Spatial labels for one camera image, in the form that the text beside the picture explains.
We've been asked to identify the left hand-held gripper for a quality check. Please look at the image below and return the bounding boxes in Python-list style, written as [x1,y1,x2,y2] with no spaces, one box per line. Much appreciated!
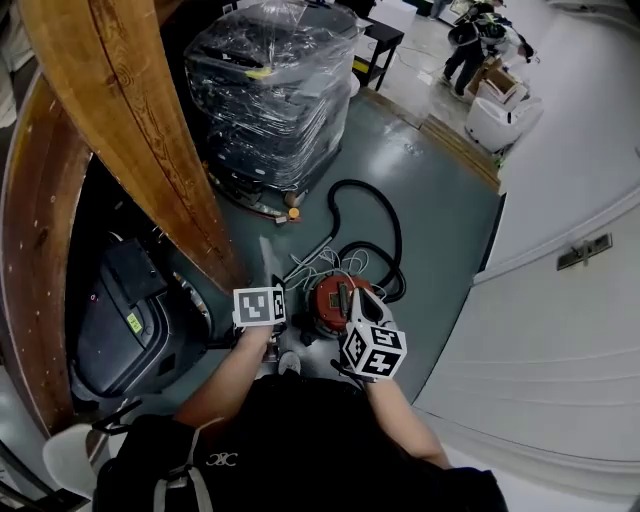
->
[231,283,288,337]

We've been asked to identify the curved wooden panel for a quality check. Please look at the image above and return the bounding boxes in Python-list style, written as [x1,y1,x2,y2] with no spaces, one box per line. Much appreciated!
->
[0,69,95,438]

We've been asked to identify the person's left forearm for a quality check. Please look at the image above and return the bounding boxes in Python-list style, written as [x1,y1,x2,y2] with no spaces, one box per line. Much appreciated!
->
[172,325,275,429]

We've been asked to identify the metal door handle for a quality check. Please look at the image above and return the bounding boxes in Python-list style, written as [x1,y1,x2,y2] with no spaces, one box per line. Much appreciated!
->
[556,232,614,272]

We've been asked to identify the slanted wooden beam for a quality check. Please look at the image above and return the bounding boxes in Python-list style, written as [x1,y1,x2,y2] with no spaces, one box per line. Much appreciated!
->
[17,0,247,302]

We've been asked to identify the red vacuum cleaner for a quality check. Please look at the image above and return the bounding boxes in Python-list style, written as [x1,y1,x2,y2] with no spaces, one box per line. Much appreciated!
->
[291,274,377,347]

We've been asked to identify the open cardboard box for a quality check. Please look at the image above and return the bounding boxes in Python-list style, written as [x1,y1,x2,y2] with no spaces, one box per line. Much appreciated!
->
[466,57,530,105]

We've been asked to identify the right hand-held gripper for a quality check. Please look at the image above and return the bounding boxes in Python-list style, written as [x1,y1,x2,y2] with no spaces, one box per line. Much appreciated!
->
[340,287,408,383]

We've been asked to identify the person's right forearm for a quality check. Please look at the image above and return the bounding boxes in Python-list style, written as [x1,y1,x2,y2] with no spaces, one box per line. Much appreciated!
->
[366,375,454,470]

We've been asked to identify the black side table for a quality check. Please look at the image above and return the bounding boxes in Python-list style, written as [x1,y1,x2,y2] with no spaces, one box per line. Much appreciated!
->
[352,15,406,92]

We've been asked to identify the plastic-wrapped black pallet stack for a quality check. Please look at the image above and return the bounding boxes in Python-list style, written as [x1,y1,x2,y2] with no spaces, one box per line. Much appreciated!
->
[182,0,362,195]

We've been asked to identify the white chair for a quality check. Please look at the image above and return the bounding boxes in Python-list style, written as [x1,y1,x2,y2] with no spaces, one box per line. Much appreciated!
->
[41,423,113,501]

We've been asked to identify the person's grey shoe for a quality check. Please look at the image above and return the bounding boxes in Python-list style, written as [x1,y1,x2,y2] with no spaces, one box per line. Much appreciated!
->
[277,350,302,377]

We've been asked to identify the black vacuum hose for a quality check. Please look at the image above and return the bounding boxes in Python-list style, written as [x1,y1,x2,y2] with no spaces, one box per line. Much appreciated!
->
[326,179,407,303]

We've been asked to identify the white door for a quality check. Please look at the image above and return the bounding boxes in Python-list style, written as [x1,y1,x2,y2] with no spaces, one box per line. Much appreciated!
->
[412,185,640,512]

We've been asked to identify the metal vacuum wand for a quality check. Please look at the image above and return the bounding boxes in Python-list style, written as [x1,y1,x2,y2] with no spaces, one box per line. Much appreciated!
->
[283,232,337,282]

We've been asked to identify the white tangled cable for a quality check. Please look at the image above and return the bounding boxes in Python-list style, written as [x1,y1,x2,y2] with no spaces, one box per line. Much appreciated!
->
[288,245,389,297]

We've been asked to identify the white appliance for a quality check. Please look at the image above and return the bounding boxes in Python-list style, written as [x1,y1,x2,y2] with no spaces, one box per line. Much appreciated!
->
[463,95,545,154]

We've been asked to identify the black machine housing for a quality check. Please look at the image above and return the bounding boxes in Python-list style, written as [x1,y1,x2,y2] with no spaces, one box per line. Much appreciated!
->
[67,236,213,399]

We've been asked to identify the person's black clothing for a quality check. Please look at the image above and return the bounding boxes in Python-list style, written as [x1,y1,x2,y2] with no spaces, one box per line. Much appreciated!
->
[93,371,509,512]

